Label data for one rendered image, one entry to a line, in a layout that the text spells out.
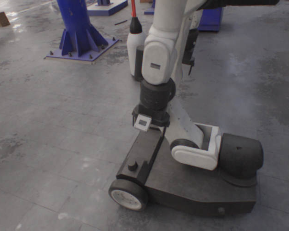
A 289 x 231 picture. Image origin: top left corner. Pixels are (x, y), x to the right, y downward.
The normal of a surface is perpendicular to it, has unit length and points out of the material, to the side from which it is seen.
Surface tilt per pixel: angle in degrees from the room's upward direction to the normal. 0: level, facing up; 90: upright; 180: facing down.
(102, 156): 0
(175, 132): 90
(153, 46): 90
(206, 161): 90
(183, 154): 90
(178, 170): 0
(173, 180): 0
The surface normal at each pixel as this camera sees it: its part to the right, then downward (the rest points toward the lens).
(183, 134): -0.36, 0.62
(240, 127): -0.08, -0.76
